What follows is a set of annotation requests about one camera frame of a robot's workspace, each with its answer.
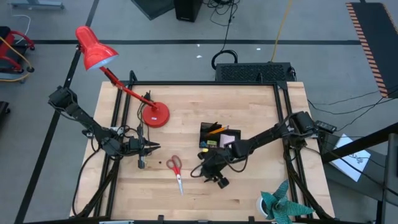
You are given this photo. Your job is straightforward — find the red-handled scissors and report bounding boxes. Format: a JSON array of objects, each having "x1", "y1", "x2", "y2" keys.
[{"x1": 165, "y1": 154, "x2": 185, "y2": 197}]

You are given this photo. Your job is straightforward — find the black power adapter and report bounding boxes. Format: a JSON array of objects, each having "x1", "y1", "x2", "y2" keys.
[{"x1": 312, "y1": 119, "x2": 338, "y2": 134}]

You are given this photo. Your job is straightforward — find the black mesh computer case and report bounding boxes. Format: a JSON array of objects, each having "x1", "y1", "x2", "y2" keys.
[{"x1": 215, "y1": 62, "x2": 296, "y2": 83}]

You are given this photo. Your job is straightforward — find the black wheeled stool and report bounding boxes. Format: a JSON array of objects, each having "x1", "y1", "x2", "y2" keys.
[{"x1": 0, "y1": 101, "x2": 11, "y2": 124}]

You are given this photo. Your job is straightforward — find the yellow cable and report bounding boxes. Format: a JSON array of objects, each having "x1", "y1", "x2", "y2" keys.
[
  {"x1": 271, "y1": 0, "x2": 294, "y2": 62},
  {"x1": 0, "y1": 36, "x2": 32, "y2": 83}
]

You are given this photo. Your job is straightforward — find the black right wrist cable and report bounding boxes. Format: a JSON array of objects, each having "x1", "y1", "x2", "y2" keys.
[{"x1": 190, "y1": 152, "x2": 249, "y2": 179}]

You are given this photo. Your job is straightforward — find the red wheeled cart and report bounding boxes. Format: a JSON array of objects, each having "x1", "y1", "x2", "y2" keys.
[{"x1": 0, "y1": 26, "x2": 35, "y2": 83}]

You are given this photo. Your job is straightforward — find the black mat orange stripes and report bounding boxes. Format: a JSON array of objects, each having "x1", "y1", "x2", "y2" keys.
[{"x1": 345, "y1": 2, "x2": 398, "y2": 99}]

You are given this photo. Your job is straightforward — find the black tower box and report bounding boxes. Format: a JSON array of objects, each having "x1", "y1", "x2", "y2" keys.
[{"x1": 173, "y1": 0, "x2": 203, "y2": 22}]

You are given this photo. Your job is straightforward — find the dark angled panel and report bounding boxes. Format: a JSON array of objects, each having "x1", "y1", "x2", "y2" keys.
[{"x1": 130, "y1": 0, "x2": 175, "y2": 21}]

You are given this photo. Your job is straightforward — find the black metal stand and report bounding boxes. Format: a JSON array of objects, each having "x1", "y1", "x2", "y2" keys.
[{"x1": 320, "y1": 121, "x2": 398, "y2": 224}]

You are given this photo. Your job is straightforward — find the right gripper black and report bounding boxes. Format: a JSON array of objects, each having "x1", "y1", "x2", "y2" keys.
[{"x1": 198, "y1": 148, "x2": 238, "y2": 190}]

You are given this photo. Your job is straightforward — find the teal artificial plant white pot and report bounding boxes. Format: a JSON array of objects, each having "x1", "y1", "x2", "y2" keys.
[{"x1": 256, "y1": 179, "x2": 315, "y2": 224}]

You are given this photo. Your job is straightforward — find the grey metal base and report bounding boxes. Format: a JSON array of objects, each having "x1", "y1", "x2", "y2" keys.
[{"x1": 8, "y1": 0, "x2": 65, "y2": 10}]

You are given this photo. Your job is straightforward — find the white printed paper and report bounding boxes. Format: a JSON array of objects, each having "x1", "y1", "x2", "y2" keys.
[{"x1": 329, "y1": 133, "x2": 372, "y2": 183}]

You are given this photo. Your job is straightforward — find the red desk lamp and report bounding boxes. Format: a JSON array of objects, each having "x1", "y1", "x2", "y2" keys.
[{"x1": 74, "y1": 26, "x2": 171, "y2": 129}]

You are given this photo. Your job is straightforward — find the black lamp cable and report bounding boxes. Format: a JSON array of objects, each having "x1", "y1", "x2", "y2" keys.
[{"x1": 136, "y1": 89, "x2": 154, "y2": 147}]

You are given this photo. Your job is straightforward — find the black metal table frame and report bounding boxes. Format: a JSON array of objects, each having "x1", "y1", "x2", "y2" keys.
[{"x1": 70, "y1": 70, "x2": 335, "y2": 224}]

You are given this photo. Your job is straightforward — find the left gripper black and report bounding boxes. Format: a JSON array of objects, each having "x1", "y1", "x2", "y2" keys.
[{"x1": 123, "y1": 125, "x2": 162, "y2": 170}]

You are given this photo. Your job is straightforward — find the black mesh desk organizer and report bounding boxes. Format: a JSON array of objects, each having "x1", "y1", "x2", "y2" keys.
[{"x1": 198, "y1": 121, "x2": 242, "y2": 149}]

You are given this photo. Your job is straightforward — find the pink sticky note pad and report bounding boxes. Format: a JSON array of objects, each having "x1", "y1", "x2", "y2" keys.
[{"x1": 220, "y1": 134, "x2": 236, "y2": 147}]

